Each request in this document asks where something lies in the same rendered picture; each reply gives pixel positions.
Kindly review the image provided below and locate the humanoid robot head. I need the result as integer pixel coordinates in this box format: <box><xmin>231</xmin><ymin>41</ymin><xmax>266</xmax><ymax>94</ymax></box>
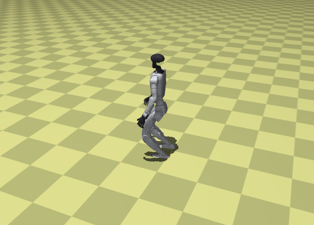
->
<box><xmin>151</xmin><ymin>53</ymin><xmax>165</xmax><ymax>74</ymax></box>

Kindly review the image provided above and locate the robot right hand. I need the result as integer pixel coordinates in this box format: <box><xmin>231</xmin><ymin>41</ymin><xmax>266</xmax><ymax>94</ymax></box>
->
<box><xmin>144</xmin><ymin>95</ymin><xmax>152</xmax><ymax>105</ymax></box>

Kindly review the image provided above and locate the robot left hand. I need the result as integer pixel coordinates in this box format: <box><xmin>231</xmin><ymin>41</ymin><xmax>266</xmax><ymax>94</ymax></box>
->
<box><xmin>137</xmin><ymin>115</ymin><xmax>149</xmax><ymax>128</ymax></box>

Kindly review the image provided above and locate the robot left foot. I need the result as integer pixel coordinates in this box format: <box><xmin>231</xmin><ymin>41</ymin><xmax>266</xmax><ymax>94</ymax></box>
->
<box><xmin>152</xmin><ymin>153</ymin><xmax>169</xmax><ymax>158</ymax></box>

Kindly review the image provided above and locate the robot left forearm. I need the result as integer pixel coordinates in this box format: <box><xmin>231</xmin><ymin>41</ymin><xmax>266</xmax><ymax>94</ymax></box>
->
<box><xmin>143</xmin><ymin>97</ymin><xmax>154</xmax><ymax>118</ymax></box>

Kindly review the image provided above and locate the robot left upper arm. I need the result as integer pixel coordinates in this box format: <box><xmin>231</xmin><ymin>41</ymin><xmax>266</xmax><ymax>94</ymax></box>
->
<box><xmin>150</xmin><ymin>76</ymin><xmax>159</xmax><ymax>103</ymax></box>

